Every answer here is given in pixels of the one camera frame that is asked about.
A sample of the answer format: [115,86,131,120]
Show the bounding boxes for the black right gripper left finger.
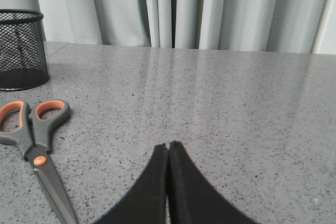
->
[96,144,168,223]

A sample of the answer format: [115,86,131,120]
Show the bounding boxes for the grey orange handled scissors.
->
[1,100,77,223]

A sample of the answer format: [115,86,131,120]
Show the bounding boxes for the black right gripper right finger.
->
[168,141,255,223]

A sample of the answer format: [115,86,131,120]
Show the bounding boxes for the grey curtain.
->
[1,0,335,54]

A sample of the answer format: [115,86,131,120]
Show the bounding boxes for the black mesh pen holder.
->
[1,9,50,91]

